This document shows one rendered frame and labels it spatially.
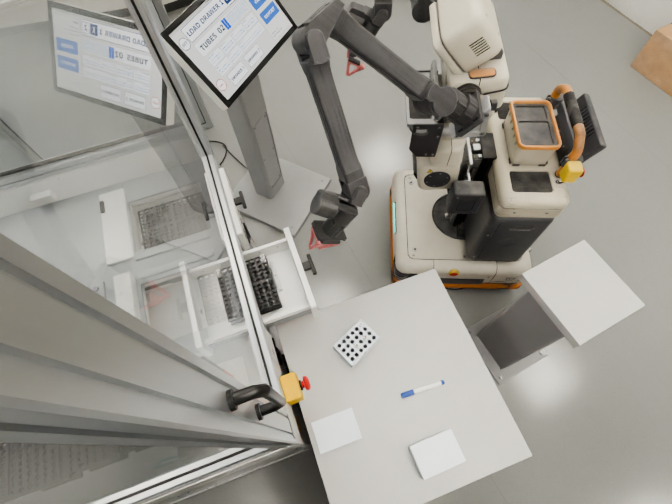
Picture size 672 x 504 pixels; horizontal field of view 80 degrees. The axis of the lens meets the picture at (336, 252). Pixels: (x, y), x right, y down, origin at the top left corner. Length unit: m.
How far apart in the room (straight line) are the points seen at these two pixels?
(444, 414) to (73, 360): 1.16
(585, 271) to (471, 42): 0.85
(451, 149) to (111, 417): 1.42
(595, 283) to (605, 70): 2.32
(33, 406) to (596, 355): 2.35
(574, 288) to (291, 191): 1.61
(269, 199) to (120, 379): 2.22
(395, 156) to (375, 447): 1.87
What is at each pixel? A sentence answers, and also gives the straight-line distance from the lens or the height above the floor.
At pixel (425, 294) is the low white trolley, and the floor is 0.76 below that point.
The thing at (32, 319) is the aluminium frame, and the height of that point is 1.87.
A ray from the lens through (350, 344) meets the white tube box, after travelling 1.28.
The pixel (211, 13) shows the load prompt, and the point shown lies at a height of 1.15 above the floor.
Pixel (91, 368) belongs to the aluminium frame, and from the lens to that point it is 0.26.
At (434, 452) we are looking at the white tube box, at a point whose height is 0.81.
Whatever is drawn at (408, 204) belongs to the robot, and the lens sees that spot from 2.13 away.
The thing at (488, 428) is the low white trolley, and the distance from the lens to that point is 1.34.
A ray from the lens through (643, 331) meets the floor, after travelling 2.59.
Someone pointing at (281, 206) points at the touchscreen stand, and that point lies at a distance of 2.42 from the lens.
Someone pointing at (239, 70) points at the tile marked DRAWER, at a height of 1.01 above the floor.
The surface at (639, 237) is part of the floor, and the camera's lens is 2.85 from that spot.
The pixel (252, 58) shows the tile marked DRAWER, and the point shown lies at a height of 1.00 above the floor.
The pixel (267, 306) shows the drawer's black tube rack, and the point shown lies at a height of 0.90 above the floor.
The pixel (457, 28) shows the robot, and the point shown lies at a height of 1.35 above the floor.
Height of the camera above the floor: 2.04
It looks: 64 degrees down
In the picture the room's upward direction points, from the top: 4 degrees counter-clockwise
